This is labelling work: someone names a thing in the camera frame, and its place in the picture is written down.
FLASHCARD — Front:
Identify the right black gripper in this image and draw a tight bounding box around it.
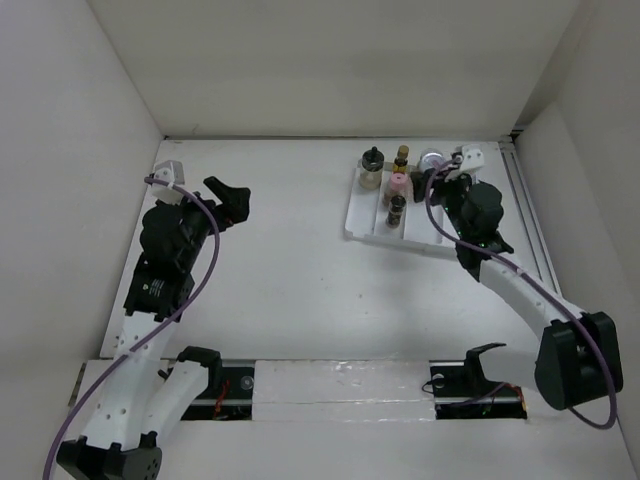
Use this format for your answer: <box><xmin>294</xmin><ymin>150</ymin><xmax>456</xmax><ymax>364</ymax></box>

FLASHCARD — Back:
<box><xmin>409</xmin><ymin>164</ymin><xmax>470</xmax><ymax>239</ymax></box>

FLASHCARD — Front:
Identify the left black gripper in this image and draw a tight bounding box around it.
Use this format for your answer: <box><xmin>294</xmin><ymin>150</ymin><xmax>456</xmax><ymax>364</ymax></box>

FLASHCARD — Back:
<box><xmin>159</xmin><ymin>177</ymin><xmax>249</xmax><ymax>270</ymax></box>

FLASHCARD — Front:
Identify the pink lid spice jar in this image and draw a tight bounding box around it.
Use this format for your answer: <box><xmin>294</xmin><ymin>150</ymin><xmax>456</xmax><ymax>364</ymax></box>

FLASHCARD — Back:
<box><xmin>383</xmin><ymin>173</ymin><xmax>411</xmax><ymax>207</ymax></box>

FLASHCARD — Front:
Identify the yellow label small bottle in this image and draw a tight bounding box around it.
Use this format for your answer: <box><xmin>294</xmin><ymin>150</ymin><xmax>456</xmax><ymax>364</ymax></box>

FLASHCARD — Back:
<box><xmin>392</xmin><ymin>145</ymin><xmax>409</xmax><ymax>174</ymax></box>

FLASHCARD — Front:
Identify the silver lid blue label jar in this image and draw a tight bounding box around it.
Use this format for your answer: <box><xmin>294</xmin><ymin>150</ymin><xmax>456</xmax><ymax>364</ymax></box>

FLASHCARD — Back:
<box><xmin>416</xmin><ymin>148</ymin><xmax>446</xmax><ymax>173</ymax></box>

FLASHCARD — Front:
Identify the black lid pepper jar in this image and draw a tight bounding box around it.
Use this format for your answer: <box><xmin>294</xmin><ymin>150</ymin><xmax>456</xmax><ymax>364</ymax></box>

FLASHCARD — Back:
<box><xmin>385</xmin><ymin>195</ymin><xmax>406</xmax><ymax>229</ymax></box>

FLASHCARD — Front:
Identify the black knob lid jar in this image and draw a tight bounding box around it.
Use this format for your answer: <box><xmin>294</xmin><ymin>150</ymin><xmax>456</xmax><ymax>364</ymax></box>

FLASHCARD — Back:
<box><xmin>359</xmin><ymin>146</ymin><xmax>384</xmax><ymax>190</ymax></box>

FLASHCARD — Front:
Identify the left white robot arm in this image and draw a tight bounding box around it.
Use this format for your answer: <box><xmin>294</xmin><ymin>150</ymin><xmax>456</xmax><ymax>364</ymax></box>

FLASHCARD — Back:
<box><xmin>42</xmin><ymin>174</ymin><xmax>251</xmax><ymax>479</ymax></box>

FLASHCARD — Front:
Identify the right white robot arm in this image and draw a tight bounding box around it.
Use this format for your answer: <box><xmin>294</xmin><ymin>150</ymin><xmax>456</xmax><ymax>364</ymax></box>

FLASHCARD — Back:
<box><xmin>411</xmin><ymin>168</ymin><xmax>623</xmax><ymax>415</ymax></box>

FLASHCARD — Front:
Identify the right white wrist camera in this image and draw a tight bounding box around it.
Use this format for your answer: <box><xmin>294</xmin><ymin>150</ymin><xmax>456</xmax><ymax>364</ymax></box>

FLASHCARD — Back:
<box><xmin>447</xmin><ymin>144</ymin><xmax>485</xmax><ymax>180</ymax></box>

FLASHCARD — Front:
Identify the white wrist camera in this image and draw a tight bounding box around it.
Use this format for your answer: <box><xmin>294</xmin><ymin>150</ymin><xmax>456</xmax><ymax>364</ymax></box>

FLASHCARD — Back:
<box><xmin>150</xmin><ymin>160</ymin><xmax>185</xmax><ymax>204</ymax></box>
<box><xmin>447</xmin><ymin>144</ymin><xmax>485</xmax><ymax>180</ymax></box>

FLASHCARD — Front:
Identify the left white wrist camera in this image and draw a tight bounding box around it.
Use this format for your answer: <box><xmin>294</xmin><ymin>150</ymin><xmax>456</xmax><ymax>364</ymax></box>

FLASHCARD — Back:
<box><xmin>150</xmin><ymin>160</ymin><xmax>185</xmax><ymax>204</ymax></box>

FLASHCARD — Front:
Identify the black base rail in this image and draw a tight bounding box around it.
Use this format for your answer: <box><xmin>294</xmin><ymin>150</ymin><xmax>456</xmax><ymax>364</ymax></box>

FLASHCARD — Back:
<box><xmin>183</xmin><ymin>360</ymin><xmax>528</xmax><ymax>424</ymax></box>

